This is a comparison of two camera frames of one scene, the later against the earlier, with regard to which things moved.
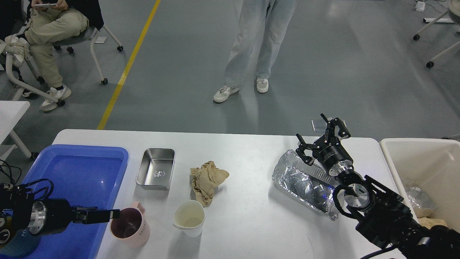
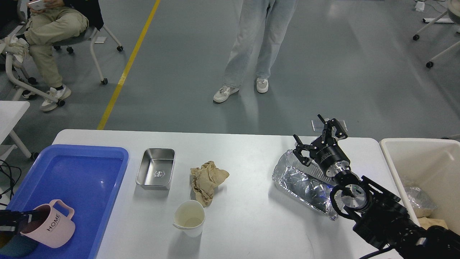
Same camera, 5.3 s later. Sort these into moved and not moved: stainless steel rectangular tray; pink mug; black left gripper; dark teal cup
Moved: pink mug; black left gripper
Not moved: stainless steel rectangular tray; dark teal cup
